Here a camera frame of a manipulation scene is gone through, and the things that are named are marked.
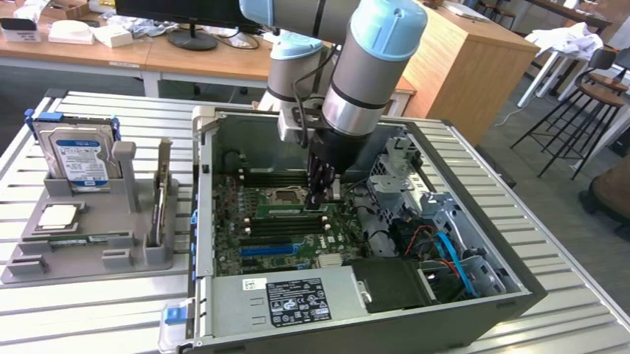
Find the dark wooden table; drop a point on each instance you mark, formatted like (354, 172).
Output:
(567, 9)

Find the hard disk with blue caddy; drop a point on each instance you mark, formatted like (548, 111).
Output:
(79, 155)

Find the brown cardboard box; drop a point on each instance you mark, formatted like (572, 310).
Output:
(65, 9)

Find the open grey PC case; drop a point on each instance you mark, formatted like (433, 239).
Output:
(374, 324)

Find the CPU socket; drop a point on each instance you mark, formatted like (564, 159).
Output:
(284, 196)

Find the white flat box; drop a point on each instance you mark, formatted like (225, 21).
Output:
(71, 32)

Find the black RAM slot bank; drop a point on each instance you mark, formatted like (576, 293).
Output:
(288, 225)
(276, 177)

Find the wooden cabinet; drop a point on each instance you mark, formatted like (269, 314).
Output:
(458, 73)

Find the white crumpled cloth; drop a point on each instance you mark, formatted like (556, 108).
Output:
(571, 38)

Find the blue case latch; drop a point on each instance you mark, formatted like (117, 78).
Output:
(173, 316)

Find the black fan shroud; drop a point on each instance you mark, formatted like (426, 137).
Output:
(389, 284)

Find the silver power supply with label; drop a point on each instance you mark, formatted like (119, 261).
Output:
(237, 309)

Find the black bar stool wooden seat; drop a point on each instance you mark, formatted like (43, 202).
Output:
(587, 99)

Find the small white box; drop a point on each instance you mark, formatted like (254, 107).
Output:
(114, 37)

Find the graphics card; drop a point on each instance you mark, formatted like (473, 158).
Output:
(159, 206)

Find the silver chipset heatsink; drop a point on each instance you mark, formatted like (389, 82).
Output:
(332, 260)

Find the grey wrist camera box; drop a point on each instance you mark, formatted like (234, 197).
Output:
(290, 125)

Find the dark brown chair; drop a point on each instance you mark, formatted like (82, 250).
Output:
(611, 191)

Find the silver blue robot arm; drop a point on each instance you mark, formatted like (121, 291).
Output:
(374, 55)

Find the white table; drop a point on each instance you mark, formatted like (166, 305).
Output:
(537, 73)

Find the blue expansion slot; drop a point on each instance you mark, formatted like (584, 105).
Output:
(264, 250)

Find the metal disk bay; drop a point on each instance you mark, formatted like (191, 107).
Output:
(444, 206)

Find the white labelled box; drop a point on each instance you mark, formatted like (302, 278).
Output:
(19, 31)

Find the green RAM stick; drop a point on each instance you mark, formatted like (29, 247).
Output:
(278, 211)
(69, 240)

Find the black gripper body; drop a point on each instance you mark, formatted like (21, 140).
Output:
(342, 151)

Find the grey parts rack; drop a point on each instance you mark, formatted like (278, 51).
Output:
(98, 225)

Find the black expansion slot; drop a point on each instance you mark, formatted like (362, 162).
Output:
(272, 241)

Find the green motherboard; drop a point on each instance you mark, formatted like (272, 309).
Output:
(276, 258)

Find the black computer monitor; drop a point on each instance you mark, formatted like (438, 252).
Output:
(187, 11)

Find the wooden desk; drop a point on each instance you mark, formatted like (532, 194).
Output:
(207, 60)

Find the silver CPU chip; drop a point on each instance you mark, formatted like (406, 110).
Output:
(58, 217)

